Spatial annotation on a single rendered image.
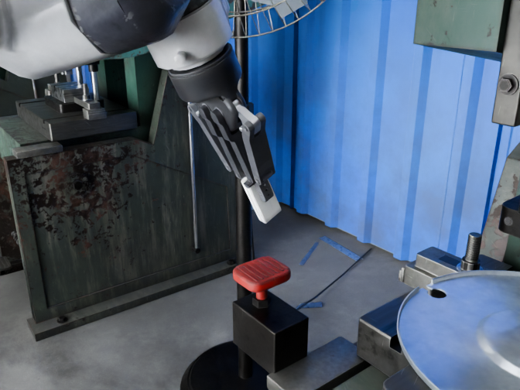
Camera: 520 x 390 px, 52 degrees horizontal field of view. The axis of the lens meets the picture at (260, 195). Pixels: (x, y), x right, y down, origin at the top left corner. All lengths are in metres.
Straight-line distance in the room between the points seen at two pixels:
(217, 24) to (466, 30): 0.24
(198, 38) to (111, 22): 0.12
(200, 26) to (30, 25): 0.16
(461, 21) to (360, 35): 1.77
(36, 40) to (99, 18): 0.06
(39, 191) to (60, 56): 1.38
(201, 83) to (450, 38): 0.26
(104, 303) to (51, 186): 0.49
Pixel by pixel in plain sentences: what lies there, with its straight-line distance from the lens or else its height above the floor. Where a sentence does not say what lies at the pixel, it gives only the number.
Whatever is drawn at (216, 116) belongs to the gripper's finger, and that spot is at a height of 0.98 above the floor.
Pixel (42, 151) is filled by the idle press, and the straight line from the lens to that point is 1.81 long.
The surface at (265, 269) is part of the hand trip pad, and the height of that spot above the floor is 0.76.
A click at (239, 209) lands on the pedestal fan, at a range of 1.38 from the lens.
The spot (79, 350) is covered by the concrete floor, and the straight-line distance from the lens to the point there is 1.92.
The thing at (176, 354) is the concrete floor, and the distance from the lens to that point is 1.83.
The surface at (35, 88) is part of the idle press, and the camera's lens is 3.60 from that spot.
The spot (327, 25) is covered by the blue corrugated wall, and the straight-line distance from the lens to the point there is 2.47.
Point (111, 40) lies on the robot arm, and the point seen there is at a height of 1.08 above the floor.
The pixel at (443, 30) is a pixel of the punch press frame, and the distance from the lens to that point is 0.60.
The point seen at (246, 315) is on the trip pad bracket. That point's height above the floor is 0.70.
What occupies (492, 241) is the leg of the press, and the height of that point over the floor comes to 0.70.
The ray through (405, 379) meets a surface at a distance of 0.54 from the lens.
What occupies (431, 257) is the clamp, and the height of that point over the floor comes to 0.75.
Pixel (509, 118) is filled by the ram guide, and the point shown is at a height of 1.00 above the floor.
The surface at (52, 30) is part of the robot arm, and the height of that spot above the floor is 1.09.
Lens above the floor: 1.12
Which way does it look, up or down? 22 degrees down
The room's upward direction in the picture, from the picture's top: straight up
